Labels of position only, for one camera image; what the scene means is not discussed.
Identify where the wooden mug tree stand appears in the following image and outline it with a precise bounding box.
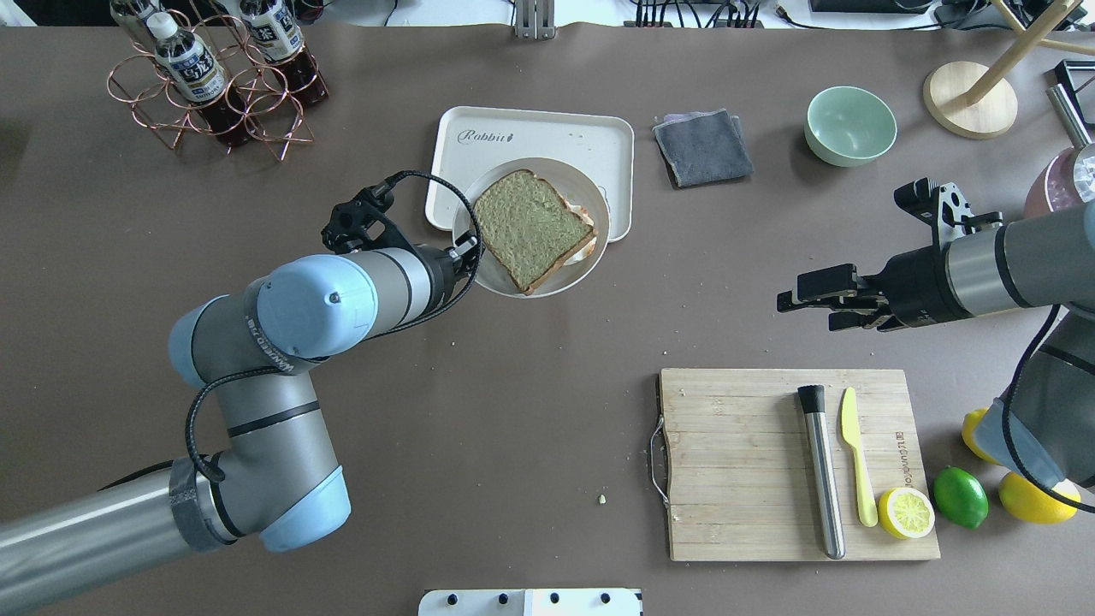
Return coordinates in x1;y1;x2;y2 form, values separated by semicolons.
922;1;1094;139

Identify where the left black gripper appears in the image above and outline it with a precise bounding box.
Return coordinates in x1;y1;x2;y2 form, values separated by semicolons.
322;190;482;303

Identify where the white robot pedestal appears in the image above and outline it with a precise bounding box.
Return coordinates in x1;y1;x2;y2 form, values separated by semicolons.
417;586;644;615

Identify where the whole yellow lemon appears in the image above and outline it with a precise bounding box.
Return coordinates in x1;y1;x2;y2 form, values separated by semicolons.
963;407;1002;465

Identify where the green ceramic bowl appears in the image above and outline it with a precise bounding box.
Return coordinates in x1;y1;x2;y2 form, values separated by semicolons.
804;86;898;168

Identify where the pink ice bowl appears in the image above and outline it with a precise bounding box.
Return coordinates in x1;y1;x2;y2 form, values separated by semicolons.
1023;144;1094;219

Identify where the white round plate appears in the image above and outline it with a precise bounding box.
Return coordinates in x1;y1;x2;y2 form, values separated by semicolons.
451;156;611;299

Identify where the halved lemon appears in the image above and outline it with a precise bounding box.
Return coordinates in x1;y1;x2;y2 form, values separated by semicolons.
879;487;936;541

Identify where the bread slice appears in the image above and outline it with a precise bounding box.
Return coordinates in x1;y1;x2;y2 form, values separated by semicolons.
474;168;598;295
561;204;598;268

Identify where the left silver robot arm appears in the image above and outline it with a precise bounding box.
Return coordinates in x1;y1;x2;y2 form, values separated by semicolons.
1;181;482;615

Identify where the green lime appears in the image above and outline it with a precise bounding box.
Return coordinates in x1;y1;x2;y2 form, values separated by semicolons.
932;465;990;530

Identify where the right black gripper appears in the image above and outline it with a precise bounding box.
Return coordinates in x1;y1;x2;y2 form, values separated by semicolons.
777;178;1003;332

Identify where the copper wire bottle rack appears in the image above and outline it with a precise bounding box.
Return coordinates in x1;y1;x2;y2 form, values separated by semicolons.
107;1;329;161

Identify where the tea bottle two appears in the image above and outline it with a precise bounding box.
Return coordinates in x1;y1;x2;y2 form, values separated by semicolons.
147;11;251;147

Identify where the yellow plastic knife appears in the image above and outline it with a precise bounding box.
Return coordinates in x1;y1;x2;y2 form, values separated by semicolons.
838;387;879;527

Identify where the white rabbit tray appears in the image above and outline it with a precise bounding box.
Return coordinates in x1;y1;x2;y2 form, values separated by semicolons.
424;106;636;244

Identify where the steel ice scoop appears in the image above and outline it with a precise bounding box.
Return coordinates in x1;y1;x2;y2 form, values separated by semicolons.
1045;83;1092;149

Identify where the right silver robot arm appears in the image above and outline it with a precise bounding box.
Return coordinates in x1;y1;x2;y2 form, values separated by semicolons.
777;179;1094;513

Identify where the tea bottle three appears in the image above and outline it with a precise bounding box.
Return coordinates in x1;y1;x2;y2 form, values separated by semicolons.
239;1;329;108

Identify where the wooden cutting board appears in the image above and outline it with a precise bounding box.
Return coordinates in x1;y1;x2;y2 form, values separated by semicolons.
658;368;941;562

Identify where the aluminium frame post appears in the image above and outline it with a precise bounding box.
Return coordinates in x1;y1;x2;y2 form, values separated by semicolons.
512;0;556;40

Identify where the steel muddler black cap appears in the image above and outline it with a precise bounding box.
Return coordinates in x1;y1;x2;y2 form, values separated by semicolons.
797;383;846;560

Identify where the grey folded cloth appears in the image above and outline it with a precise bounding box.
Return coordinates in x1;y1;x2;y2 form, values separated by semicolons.
652;109;754;188

